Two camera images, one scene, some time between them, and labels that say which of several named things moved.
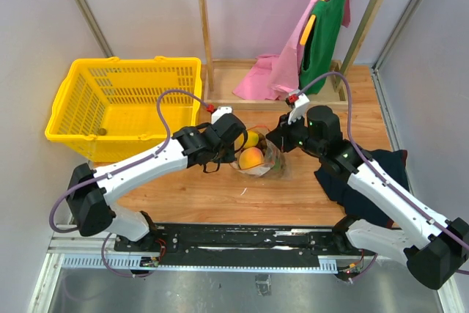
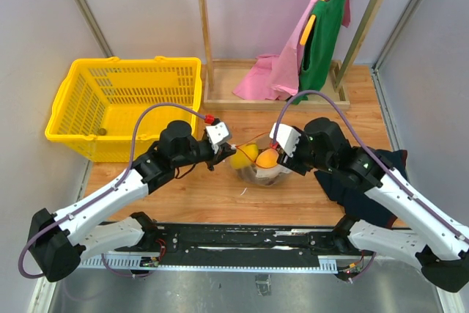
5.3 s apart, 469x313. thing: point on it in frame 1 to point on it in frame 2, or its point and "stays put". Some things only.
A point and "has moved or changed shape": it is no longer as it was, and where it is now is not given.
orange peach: (250, 157) to (267, 158)
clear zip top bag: (276, 164) has moved or changed shape
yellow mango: (252, 140) to (245, 156)
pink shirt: (273, 75) stays put
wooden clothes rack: (220, 78) stays put
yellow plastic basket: (108, 108) stays put
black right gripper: (279, 136) to (293, 163)
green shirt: (319, 49) stays put
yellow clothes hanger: (305, 36) stays put
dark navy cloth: (393, 161) stays put
